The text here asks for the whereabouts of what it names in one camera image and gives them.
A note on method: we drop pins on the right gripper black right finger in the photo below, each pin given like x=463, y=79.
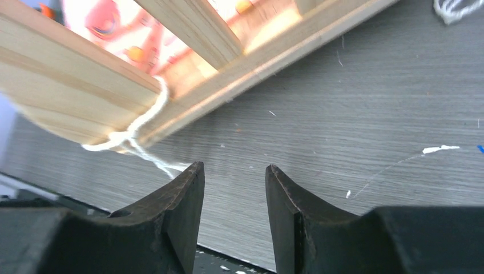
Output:
x=311, y=235

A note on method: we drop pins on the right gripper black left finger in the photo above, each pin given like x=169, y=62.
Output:
x=156, y=234

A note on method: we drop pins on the wooden slatted pet bed frame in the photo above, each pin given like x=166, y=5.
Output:
x=100, y=69

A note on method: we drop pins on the pink printed cushion with ties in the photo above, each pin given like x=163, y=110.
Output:
x=326, y=23

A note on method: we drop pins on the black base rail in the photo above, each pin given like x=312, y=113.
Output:
x=206, y=260

